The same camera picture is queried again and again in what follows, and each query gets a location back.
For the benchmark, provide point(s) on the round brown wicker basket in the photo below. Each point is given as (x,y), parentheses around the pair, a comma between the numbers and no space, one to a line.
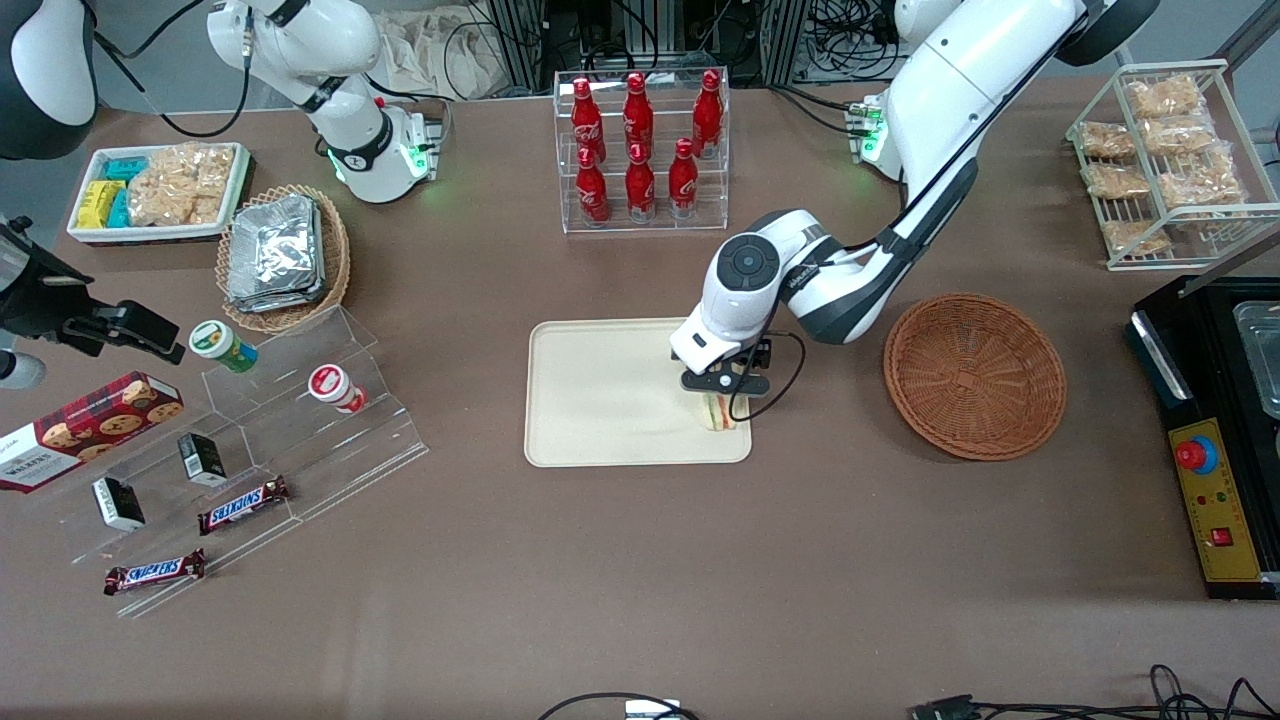
(975,378)

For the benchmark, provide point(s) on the aluminium frame profile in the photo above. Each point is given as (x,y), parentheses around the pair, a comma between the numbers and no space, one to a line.
(785,40)
(520,40)

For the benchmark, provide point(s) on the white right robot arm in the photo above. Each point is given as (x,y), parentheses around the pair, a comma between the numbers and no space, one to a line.
(350,150)

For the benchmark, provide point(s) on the teal snack pack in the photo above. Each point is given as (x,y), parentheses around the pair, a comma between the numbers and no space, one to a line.
(120,210)
(125,168)

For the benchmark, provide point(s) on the red tartan cookie box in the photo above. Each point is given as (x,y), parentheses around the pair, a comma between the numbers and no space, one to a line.
(90,430)

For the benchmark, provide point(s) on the small white adapter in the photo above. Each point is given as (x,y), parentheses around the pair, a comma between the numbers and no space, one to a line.
(652,710)

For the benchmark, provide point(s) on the red cola bottle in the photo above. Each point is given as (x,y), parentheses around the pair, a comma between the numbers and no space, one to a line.
(592,195)
(640,190)
(584,115)
(708,110)
(683,185)
(637,110)

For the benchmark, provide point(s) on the red strawberry yogurt cup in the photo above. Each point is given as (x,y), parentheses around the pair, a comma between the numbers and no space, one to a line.
(333,387)

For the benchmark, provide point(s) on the beige cloth bag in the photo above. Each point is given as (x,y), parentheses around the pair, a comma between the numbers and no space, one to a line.
(440,55)

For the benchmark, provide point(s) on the small black carton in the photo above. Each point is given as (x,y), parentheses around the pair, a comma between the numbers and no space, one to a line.
(118,503)
(202,460)

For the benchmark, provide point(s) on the yellow emergency stop control box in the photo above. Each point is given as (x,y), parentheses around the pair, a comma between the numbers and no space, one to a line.
(1225,520)

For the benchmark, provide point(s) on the silver foil wrapped packets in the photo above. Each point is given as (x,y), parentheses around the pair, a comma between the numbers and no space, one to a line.
(275,250)

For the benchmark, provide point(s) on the triangle sandwich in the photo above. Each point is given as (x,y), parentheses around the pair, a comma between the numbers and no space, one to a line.
(718,413)

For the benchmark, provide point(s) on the green yogurt cup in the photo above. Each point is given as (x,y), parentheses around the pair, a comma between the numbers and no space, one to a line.
(220,343)

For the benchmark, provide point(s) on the yellow snack pack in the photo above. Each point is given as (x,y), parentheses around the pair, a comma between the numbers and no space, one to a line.
(98,205)

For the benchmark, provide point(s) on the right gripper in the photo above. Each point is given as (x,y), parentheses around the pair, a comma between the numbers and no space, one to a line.
(38,298)

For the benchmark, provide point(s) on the clear acrylic stepped stand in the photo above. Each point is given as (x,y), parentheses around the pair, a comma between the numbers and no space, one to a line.
(370,450)
(160,545)

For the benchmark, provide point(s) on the beige plastic tray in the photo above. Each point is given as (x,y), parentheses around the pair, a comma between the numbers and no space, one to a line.
(610,392)

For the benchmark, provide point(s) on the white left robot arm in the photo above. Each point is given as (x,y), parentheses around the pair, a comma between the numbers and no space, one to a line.
(950,60)

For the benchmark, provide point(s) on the Snickers chocolate bar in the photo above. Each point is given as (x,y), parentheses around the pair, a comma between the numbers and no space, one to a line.
(245,505)
(155,572)

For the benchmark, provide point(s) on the steel pan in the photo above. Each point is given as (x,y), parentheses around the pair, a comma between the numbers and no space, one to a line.
(1262,360)

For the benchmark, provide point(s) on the white rectangular snack tray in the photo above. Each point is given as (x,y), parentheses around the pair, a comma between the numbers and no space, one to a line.
(90,234)

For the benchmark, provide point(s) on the clear bag of crackers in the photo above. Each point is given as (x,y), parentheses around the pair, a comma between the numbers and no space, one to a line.
(180,185)

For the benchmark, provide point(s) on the black appliance housing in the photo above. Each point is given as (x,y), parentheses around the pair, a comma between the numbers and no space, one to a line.
(1215,390)

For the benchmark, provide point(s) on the oval light wicker basket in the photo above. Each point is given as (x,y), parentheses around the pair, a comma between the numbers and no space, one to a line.
(335,260)

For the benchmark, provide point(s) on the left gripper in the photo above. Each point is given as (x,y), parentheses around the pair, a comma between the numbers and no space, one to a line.
(759,354)

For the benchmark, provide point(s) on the clear acrylic bottle rack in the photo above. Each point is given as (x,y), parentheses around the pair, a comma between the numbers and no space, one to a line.
(660,225)

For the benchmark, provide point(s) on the clear bag of fried snacks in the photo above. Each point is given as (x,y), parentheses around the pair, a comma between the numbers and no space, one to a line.
(1105,139)
(1165,97)
(1117,181)
(1200,182)
(1135,236)
(1180,134)

